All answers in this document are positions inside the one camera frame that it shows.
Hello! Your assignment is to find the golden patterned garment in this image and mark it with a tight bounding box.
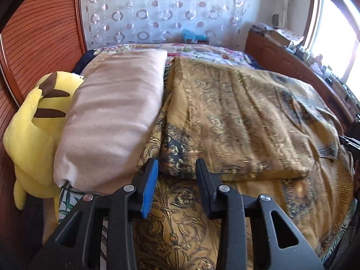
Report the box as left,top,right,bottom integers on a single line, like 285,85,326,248
134,57,355,269

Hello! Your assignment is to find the palm leaf bed sheet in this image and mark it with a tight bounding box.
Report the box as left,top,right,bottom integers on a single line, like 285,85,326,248
57,183,109,269

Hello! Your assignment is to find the beige pillow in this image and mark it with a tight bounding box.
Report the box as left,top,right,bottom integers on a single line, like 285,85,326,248
54,49,167,194

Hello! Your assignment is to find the yellow plush toy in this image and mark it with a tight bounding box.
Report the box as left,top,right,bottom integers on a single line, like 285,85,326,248
3,71,84,210

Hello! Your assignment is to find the wooden sideboard cabinet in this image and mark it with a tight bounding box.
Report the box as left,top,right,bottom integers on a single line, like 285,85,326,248
245,31,355,129

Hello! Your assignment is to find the cardboard box on cabinet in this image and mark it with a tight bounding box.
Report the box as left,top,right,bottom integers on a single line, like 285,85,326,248
269,29,304,47

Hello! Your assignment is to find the floral quilt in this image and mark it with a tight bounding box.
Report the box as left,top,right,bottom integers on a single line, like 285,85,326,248
87,43,261,70

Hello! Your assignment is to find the blue item on box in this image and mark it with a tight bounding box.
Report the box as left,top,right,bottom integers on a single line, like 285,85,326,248
182,29,209,45

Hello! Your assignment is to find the wooden louvered wardrobe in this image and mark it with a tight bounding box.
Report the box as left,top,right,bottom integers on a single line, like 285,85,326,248
1,0,86,265

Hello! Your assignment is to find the white circle pattern curtain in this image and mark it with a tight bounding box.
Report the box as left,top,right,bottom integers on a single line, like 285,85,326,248
81,0,251,50

